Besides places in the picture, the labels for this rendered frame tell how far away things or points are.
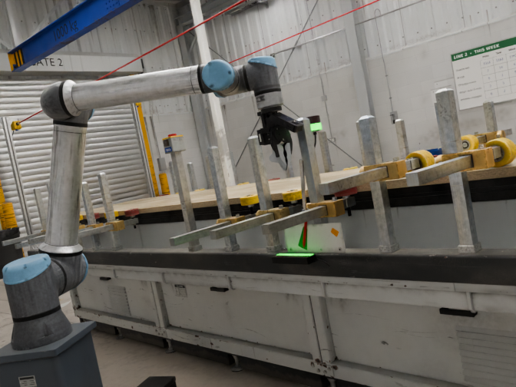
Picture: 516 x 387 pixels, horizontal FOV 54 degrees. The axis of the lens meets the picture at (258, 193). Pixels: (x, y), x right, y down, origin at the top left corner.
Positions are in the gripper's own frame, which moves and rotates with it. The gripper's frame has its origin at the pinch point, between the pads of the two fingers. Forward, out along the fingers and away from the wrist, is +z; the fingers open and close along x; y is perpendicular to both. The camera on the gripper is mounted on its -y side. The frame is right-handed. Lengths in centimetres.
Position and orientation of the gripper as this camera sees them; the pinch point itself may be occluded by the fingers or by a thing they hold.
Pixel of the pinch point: (286, 166)
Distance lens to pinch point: 168.2
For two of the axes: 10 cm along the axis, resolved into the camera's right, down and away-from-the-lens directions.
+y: -6.8, 0.8, 7.3
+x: -7.1, 1.8, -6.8
